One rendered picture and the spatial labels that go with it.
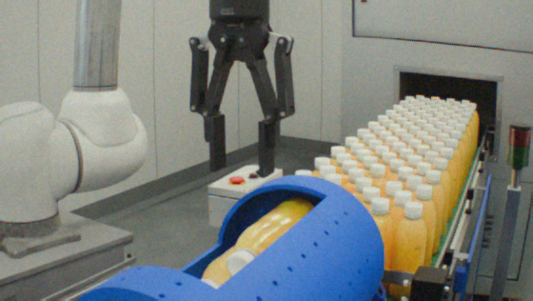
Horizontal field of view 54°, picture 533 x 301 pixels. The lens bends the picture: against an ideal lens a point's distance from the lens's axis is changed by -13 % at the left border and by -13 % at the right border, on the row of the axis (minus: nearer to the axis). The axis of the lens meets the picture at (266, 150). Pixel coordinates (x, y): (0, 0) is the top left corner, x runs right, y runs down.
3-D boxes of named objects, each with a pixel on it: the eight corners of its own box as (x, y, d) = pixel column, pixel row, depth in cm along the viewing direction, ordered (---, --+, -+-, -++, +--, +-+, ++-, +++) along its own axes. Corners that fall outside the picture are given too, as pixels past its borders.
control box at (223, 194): (208, 226, 138) (207, 184, 136) (246, 201, 156) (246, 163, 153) (246, 233, 134) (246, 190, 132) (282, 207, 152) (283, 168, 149)
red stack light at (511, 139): (506, 146, 127) (508, 130, 126) (507, 140, 133) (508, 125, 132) (530, 149, 125) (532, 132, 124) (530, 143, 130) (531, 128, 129)
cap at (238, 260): (229, 249, 80) (223, 253, 79) (255, 250, 79) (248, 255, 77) (233, 273, 81) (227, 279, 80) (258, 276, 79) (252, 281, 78)
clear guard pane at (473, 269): (435, 413, 139) (466, 264, 127) (471, 293, 207) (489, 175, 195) (436, 413, 138) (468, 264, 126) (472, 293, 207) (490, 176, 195)
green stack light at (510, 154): (504, 166, 128) (506, 146, 127) (505, 159, 134) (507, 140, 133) (528, 169, 126) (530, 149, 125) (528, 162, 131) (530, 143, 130)
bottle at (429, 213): (401, 277, 131) (409, 197, 126) (401, 265, 138) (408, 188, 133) (430, 278, 130) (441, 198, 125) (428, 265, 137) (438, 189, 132)
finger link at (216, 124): (213, 118, 74) (207, 117, 74) (215, 172, 76) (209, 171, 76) (225, 113, 77) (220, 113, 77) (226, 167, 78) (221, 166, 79)
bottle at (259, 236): (276, 195, 98) (216, 237, 81) (318, 196, 95) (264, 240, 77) (281, 236, 100) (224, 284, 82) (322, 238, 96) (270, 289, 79)
